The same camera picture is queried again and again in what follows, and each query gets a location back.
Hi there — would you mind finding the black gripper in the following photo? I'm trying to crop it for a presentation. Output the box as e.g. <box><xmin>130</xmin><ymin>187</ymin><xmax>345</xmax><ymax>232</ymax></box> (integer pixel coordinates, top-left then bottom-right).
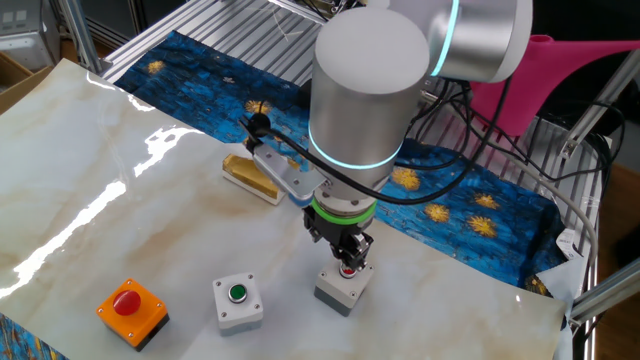
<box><xmin>302</xmin><ymin>203</ymin><xmax>377</xmax><ymax>274</ymax></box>

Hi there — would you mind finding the white box red button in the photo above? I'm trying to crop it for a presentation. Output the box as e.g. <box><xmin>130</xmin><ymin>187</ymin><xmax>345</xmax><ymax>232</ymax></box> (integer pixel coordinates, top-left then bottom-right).
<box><xmin>313</xmin><ymin>259</ymin><xmax>375</xmax><ymax>318</ymax></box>

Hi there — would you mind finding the white box green button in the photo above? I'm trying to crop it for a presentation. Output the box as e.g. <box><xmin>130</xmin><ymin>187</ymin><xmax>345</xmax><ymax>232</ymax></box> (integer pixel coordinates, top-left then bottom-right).
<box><xmin>212</xmin><ymin>272</ymin><xmax>265</xmax><ymax>337</ymax></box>

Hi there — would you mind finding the orange box red mushroom button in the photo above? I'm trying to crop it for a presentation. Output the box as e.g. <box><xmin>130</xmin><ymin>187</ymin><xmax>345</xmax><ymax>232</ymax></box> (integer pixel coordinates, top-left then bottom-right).
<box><xmin>95</xmin><ymin>277</ymin><xmax>170</xmax><ymax>353</ymax></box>

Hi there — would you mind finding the gold tissue box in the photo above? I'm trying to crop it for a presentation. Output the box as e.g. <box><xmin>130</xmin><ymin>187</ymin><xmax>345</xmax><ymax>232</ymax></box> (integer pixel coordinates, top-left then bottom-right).
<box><xmin>221</xmin><ymin>138</ymin><xmax>301</xmax><ymax>206</ymax></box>

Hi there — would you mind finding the glossy marble pattern sheet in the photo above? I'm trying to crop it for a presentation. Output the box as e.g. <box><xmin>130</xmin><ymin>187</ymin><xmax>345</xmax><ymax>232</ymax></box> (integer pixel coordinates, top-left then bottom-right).
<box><xmin>0</xmin><ymin>58</ymin><xmax>569</xmax><ymax>360</ymax></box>

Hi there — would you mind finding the blue starry painting cloth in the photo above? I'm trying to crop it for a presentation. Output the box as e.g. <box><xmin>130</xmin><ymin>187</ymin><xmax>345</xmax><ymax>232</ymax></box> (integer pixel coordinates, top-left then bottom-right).
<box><xmin>0</xmin><ymin>30</ymin><xmax>571</xmax><ymax>360</ymax></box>

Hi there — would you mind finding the white cloth label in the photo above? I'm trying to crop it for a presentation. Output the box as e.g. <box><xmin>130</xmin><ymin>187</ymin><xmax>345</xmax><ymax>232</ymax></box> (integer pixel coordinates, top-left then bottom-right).
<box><xmin>555</xmin><ymin>228</ymin><xmax>585</xmax><ymax>261</ymax></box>

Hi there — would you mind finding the pink plastic watering can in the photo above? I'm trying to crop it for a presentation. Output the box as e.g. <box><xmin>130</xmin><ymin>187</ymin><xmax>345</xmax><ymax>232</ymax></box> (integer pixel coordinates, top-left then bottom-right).
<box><xmin>469</xmin><ymin>34</ymin><xmax>640</xmax><ymax>137</ymax></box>

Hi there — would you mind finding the open cardboard box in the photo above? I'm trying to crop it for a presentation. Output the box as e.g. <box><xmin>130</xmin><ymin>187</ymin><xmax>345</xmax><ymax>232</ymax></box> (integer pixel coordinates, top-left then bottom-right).
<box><xmin>0</xmin><ymin>52</ymin><xmax>55</xmax><ymax>116</ymax></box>

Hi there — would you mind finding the grey metal cabinet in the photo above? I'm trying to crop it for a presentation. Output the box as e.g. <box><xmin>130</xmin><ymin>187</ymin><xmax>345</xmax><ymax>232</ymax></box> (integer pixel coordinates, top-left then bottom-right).
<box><xmin>0</xmin><ymin>0</ymin><xmax>62</xmax><ymax>72</ymax></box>

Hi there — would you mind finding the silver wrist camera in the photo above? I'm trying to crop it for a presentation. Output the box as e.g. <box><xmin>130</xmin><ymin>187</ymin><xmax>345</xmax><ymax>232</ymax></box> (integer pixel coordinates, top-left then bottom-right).
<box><xmin>251</xmin><ymin>144</ymin><xmax>331</xmax><ymax>206</ymax></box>

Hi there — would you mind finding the black camera cable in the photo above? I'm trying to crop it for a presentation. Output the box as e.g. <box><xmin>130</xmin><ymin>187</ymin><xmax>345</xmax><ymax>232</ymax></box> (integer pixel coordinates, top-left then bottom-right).
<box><xmin>239</xmin><ymin>74</ymin><xmax>514</xmax><ymax>206</ymax></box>

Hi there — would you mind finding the black power cable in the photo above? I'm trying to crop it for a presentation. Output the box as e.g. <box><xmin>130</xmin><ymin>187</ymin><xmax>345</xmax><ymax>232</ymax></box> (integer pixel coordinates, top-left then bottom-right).
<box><xmin>394</xmin><ymin>79</ymin><xmax>627</xmax><ymax>182</ymax></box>

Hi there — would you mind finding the grey cable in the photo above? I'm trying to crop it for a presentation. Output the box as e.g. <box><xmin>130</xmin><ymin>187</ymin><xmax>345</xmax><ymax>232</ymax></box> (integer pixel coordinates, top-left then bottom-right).
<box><xmin>492</xmin><ymin>147</ymin><xmax>600</xmax><ymax>262</ymax></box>

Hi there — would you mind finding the aluminium frame post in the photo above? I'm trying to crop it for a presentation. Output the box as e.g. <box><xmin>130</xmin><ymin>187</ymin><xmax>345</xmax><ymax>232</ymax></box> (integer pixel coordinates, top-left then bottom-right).
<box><xmin>568</xmin><ymin>258</ymin><xmax>640</xmax><ymax>325</ymax></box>
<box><xmin>52</xmin><ymin>0</ymin><xmax>106</xmax><ymax>75</ymax></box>
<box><xmin>558</xmin><ymin>49</ymin><xmax>640</xmax><ymax>160</ymax></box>

